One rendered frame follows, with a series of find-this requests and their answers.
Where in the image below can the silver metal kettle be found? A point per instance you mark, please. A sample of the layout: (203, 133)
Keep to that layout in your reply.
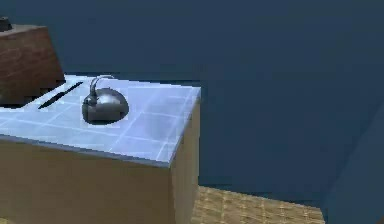
(106, 106)

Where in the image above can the dark grey small object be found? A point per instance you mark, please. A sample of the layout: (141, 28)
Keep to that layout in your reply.
(4, 24)

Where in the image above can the black knife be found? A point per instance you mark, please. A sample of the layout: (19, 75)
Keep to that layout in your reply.
(59, 95)

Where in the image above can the brown wooden cabinet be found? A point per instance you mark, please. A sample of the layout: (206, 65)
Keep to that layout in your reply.
(26, 63)

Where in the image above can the tan counter with tiled top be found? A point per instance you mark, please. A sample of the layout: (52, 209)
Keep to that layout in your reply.
(100, 180)

